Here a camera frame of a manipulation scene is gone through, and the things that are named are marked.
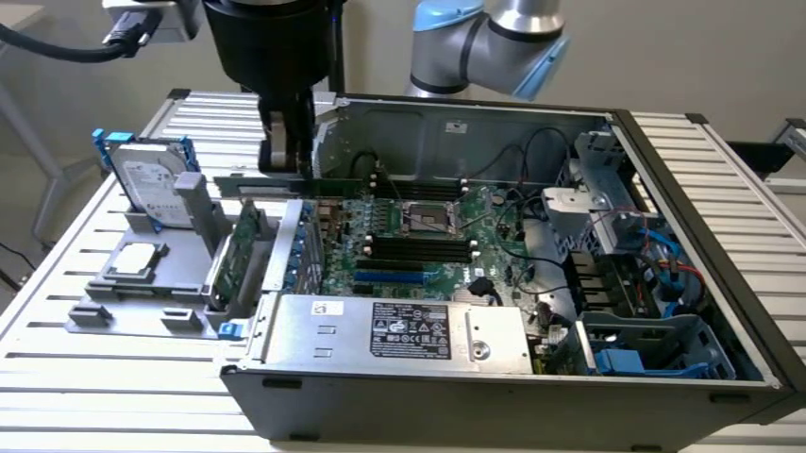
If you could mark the blue expansion slot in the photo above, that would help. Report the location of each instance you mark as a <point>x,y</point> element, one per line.
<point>387,277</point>

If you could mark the black box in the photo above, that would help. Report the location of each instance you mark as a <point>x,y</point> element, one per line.
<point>755,156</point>

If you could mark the black fan shroud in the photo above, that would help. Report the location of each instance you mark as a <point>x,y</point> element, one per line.
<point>597,283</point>

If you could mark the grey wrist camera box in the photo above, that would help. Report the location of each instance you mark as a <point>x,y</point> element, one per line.
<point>178,19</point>

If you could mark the blue-grey plastic disk bay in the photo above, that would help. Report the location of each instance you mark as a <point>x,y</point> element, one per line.
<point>667,330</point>

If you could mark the green graphics card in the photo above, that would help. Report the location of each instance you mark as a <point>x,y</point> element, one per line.
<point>232,255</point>

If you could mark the grey metal disk bay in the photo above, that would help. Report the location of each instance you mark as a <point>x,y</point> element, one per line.
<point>597,189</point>

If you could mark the aluminium profile rail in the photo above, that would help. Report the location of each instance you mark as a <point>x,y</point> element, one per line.
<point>787,137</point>

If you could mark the grey parts rack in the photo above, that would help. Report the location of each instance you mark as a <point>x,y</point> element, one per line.
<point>182,264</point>

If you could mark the green RAM stick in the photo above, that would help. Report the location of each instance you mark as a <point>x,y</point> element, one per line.
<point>270,186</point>

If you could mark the green motherboard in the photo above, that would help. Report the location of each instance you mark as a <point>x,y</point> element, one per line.
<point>440,278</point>

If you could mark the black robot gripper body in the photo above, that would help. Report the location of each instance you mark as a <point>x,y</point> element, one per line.
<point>270,42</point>

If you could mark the CPU socket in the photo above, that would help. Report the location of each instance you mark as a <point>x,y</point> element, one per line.
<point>428,218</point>

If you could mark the black RAM slot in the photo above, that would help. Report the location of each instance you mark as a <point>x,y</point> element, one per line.
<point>417,238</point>
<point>417,181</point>
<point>417,186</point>
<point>417,258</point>
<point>417,250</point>
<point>417,191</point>
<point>417,197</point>
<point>417,244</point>

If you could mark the silver hard disk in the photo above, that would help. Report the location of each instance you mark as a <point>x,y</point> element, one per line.
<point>148,184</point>

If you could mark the silver power supply unit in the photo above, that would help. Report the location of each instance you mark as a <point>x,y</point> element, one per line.
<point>314,340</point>

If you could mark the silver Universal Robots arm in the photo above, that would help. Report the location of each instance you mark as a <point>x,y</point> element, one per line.
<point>484,47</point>

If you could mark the black open PC case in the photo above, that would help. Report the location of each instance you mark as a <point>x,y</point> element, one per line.
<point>440,406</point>

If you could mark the white table leg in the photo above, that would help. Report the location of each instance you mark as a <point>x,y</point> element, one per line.
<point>30,141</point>

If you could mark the silver CPU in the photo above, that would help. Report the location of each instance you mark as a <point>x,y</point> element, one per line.
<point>134,259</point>

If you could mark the blue disk caddy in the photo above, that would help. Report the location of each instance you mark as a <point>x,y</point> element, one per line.
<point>118,137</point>

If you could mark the blue plastic clip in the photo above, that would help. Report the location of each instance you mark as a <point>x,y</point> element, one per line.
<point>230,330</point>

